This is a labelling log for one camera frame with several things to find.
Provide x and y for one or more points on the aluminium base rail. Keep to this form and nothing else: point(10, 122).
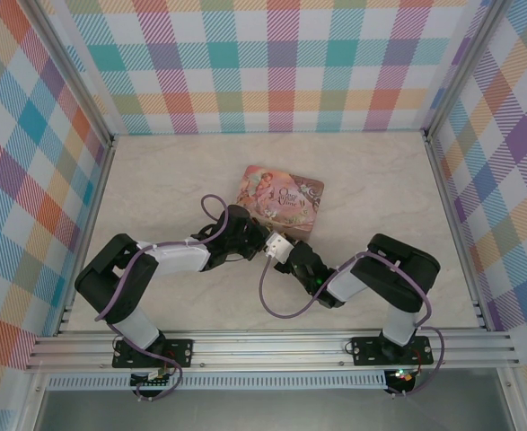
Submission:
point(267, 348)

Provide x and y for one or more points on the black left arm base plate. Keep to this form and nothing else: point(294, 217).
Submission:
point(180, 352)

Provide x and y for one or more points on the small circuit board with connector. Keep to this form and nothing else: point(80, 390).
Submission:
point(148, 380)

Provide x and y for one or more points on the aluminium side rail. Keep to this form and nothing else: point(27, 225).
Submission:
point(97, 202)
point(451, 215)

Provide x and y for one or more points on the pink illustrated tin box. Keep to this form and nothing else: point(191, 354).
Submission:
point(285, 197)

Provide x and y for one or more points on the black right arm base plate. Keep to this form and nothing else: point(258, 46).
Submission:
point(366, 350)

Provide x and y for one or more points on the aluminium frame post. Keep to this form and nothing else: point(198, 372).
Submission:
point(467, 67)
point(72, 76)

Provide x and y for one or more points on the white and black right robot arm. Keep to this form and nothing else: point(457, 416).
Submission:
point(397, 323)

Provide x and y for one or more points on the small circuit board with lights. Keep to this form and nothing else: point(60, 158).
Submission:
point(402, 375)

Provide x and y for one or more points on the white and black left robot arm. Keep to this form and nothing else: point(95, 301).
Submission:
point(178, 258)

